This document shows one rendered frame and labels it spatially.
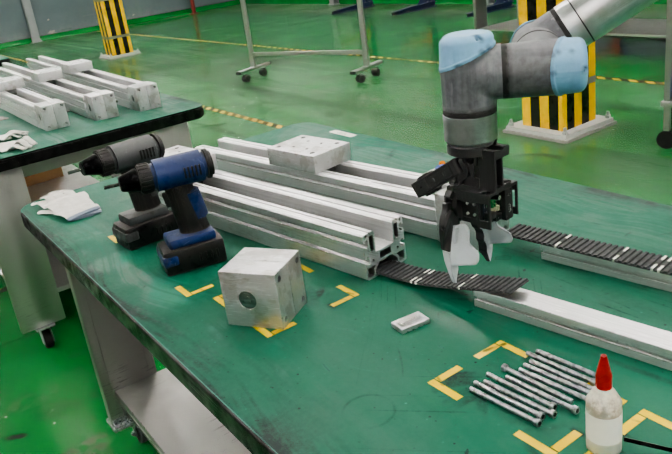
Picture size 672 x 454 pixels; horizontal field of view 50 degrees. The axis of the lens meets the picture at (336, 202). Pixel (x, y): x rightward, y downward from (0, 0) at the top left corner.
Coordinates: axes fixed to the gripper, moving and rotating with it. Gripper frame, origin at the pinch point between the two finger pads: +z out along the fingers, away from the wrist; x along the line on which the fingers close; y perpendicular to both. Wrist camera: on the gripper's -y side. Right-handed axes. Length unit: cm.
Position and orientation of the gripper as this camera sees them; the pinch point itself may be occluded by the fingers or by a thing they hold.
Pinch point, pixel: (467, 264)
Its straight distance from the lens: 114.1
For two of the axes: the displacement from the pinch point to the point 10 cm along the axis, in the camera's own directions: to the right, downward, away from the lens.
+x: 7.2, -3.3, 6.2
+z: 1.2, 9.3, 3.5
